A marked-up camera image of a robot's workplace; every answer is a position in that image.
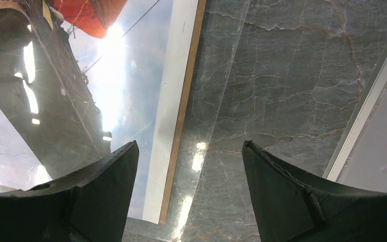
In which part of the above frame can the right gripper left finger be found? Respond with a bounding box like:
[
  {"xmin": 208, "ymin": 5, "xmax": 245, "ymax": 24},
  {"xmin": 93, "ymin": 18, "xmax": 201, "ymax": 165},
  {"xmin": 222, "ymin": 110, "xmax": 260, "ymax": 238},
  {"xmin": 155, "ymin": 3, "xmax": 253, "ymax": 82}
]
[{"xmin": 0, "ymin": 141, "xmax": 139, "ymax": 241}]

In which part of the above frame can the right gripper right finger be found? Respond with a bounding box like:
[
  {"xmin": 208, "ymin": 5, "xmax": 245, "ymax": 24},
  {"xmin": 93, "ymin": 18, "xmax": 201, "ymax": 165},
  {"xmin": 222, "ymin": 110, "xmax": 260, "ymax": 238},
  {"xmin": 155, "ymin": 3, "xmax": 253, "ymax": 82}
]
[{"xmin": 242, "ymin": 141, "xmax": 387, "ymax": 241}]

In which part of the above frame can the clear acrylic glazing sheet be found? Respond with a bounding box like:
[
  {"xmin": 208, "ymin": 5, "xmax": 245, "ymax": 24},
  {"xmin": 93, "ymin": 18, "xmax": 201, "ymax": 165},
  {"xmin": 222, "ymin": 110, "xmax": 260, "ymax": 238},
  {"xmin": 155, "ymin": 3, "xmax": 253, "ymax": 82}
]
[{"xmin": 0, "ymin": 0, "xmax": 252, "ymax": 242}]

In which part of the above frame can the aluminium corner profile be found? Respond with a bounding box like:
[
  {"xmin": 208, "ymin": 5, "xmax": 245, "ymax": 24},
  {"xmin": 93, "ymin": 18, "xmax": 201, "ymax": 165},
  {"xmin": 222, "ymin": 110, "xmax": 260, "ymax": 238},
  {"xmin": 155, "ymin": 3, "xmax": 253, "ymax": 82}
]
[{"xmin": 322, "ymin": 44, "xmax": 387, "ymax": 182}]

